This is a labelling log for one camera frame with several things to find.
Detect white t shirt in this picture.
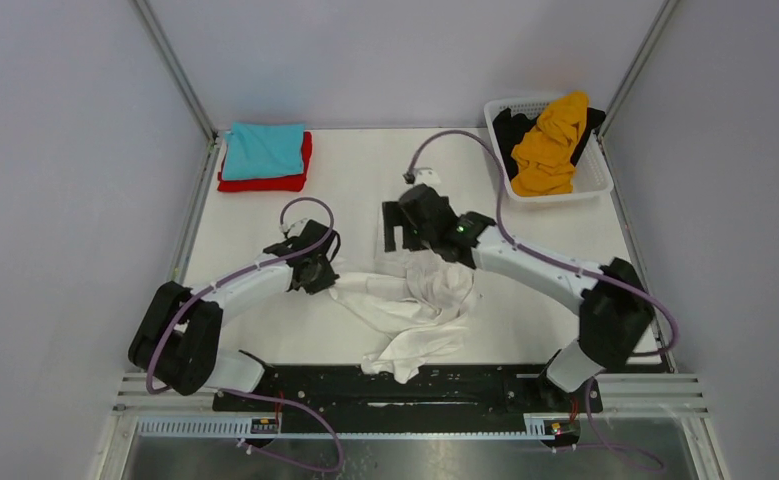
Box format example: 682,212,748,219
329,250,479,384

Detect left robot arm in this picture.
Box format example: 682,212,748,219
128,220,341,411

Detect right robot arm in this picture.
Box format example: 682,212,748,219
381,184,655,412

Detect folded red t shirt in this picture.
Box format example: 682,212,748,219
217,131,313,193

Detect black t shirt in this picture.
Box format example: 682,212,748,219
493,107,606,180

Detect yellow t shirt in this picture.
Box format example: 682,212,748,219
511,91,589,197

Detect folded cyan t shirt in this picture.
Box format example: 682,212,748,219
222,123,306,181

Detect white plastic basket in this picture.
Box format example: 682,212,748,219
483,91,614,206

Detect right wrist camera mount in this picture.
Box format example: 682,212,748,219
403,168,442,187

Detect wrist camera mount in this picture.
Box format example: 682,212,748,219
280,218,309,238
403,168,442,187

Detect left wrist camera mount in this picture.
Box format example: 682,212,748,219
280,218,309,238

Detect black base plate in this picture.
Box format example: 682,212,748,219
212,364,603,435

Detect white slotted cable duct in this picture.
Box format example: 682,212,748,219
136,414,565,441

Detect left metal frame post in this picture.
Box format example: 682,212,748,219
130,0,218,141

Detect metal frame post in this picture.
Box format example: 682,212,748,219
130,0,218,141
597,0,681,139

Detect right metal frame post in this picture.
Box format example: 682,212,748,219
597,0,681,139

